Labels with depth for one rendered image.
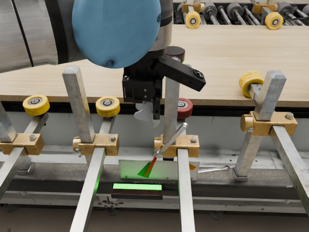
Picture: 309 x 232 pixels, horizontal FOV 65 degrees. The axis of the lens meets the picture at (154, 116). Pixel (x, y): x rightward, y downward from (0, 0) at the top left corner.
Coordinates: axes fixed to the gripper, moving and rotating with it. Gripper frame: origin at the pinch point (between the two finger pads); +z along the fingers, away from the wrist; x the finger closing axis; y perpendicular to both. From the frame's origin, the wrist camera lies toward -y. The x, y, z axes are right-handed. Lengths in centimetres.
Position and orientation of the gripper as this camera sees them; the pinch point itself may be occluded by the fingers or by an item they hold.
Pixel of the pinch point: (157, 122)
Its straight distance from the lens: 59.1
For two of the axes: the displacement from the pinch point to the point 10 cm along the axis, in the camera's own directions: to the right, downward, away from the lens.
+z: 0.0, 7.7, 6.4
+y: -10.0, -0.2, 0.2
